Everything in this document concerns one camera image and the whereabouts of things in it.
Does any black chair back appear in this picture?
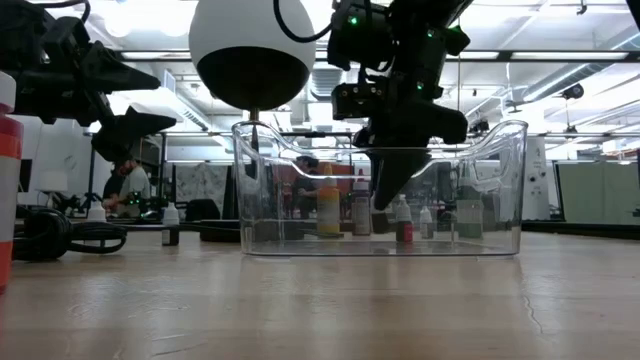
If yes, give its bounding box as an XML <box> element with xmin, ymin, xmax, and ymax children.
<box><xmin>184</xmin><ymin>198</ymin><xmax>222</xmax><ymax>223</ymax></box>

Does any person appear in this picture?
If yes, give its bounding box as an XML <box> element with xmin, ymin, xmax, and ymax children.
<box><xmin>292</xmin><ymin>155</ymin><xmax>322</xmax><ymax>221</ymax></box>
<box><xmin>102</xmin><ymin>157</ymin><xmax>152</xmax><ymax>219</ymax></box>

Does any black lamp power cable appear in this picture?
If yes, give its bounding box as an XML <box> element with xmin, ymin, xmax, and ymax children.
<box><xmin>12</xmin><ymin>206</ymin><xmax>242</xmax><ymax>263</ymax></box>

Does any green partition panel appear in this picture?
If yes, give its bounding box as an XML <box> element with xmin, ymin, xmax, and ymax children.
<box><xmin>555</xmin><ymin>161</ymin><xmax>640</xmax><ymax>227</ymax></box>

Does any white column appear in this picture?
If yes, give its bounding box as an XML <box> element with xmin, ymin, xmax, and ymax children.
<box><xmin>524</xmin><ymin>137</ymin><xmax>552</xmax><ymax>222</ymax></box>

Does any clear plastic bin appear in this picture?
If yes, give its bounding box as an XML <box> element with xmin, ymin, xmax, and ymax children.
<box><xmin>230</xmin><ymin>118</ymin><xmax>530</xmax><ymax>258</ymax></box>

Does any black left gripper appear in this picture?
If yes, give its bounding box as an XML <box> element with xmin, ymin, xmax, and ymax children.
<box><xmin>0</xmin><ymin>17</ymin><xmax>178</xmax><ymax>163</ymax></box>

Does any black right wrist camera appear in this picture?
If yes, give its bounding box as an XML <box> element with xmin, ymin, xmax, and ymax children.
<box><xmin>331</xmin><ymin>82</ymin><xmax>375</xmax><ymax>122</ymax></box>

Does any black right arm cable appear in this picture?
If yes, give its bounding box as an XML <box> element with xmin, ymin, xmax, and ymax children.
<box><xmin>272</xmin><ymin>0</ymin><xmax>334</xmax><ymax>44</ymax></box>

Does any yellow food coloring bottle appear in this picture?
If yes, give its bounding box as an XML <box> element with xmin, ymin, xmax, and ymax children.
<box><xmin>316</xmin><ymin>163</ymin><xmax>342</xmax><ymax>237</ymax></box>

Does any white globe table lamp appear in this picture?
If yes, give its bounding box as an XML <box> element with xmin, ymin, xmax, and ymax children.
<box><xmin>188</xmin><ymin>0</ymin><xmax>318</xmax><ymax>245</ymax></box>

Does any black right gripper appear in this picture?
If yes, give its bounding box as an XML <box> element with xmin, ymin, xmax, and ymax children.
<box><xmin>327</xmin><ymin>0</ymin><xmax>470</xmax><ymax>212</ymax></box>

